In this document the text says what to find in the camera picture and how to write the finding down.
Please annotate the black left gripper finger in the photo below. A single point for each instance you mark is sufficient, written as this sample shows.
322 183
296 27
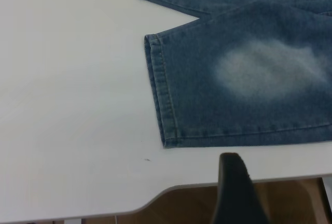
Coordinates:
238 195

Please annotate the blue washed denim pants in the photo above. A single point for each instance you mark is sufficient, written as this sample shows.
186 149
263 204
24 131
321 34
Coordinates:
233 78

